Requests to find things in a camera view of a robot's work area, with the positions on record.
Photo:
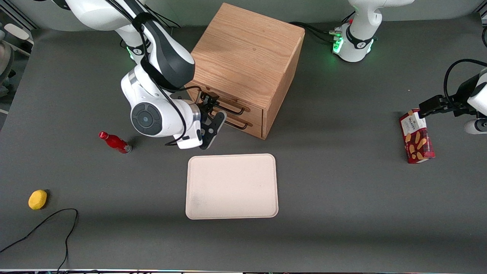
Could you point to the red bottle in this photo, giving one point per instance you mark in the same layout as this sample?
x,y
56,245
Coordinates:
x,y
116,143

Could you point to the yellow lemon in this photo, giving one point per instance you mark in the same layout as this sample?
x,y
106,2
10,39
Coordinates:
x,y
37,199

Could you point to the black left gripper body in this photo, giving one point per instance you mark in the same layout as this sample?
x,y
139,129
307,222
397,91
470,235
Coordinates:
x,y
463,92

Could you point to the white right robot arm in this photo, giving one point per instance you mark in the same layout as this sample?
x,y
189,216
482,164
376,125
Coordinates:
x,y
167,121

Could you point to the oak wooden drawer cabinet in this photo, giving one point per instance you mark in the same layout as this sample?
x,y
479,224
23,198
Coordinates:
x,y
243,49

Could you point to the beige rectangular plastic tray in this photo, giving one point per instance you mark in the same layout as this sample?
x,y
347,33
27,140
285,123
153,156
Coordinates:
x,y
232,186

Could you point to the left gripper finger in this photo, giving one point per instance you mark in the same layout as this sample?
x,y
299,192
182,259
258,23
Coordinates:
x,y
432,105

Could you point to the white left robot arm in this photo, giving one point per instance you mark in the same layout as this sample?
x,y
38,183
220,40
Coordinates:
x,y
357,45

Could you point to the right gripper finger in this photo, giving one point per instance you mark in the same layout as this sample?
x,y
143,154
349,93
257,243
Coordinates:
x,y
214,109
209,99

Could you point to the aluminium frame bar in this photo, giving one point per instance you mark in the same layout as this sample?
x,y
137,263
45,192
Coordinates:
x,y
23,19

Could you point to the red tartan shortbread box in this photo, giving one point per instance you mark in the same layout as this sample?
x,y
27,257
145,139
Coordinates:
x,y
416,139

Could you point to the white oval pad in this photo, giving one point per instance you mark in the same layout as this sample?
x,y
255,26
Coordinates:
x,y
17,31

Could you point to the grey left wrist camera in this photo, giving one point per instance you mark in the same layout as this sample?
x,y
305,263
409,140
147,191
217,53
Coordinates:
x,y
473,127

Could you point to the grey round object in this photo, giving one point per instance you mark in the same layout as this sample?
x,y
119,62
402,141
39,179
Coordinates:
x,y
5,61

